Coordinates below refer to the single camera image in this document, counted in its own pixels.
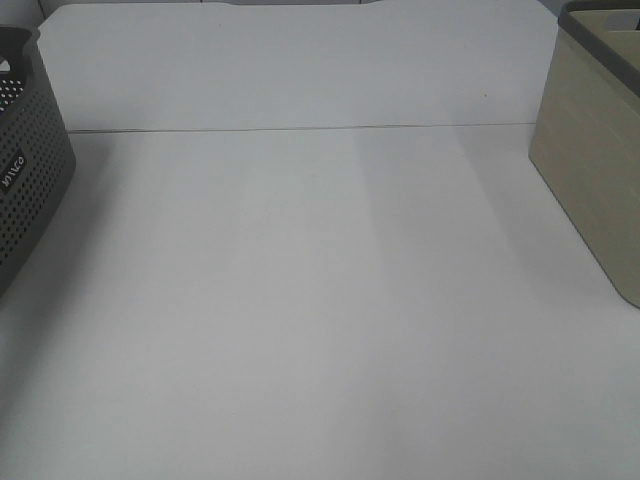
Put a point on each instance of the beige storage bin grey rim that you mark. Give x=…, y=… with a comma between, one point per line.
x=585, y=143

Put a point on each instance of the grey perforated plastic basket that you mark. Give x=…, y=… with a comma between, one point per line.
x=37, y=159

